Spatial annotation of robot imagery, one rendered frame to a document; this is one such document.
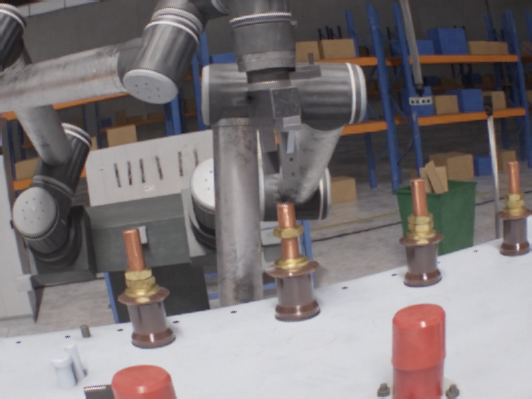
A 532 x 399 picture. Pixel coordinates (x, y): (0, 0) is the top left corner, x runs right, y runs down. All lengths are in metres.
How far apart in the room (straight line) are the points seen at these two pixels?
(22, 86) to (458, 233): 4.62
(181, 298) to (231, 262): 1.84
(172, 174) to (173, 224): 3.20
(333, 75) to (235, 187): 0.33
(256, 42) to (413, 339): 0.57
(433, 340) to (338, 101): 0.84
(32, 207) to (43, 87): 1.04
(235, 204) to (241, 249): 0.10
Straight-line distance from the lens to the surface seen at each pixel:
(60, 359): 0.97
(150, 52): 1.09
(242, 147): 1.45
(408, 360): 0.74
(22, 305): 5.78
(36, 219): 2.27
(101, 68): 1.17
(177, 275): 3.25
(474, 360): 0.91
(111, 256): 2.75
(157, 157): 5.85
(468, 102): 10.61
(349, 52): 9.57
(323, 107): 1.46
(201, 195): 2.19
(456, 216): 5.46
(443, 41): 10.49
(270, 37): 1.07
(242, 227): 1.45
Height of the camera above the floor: 1.77
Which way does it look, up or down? 9 degrees down
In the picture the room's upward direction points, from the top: 7 degrees counter-clockwise
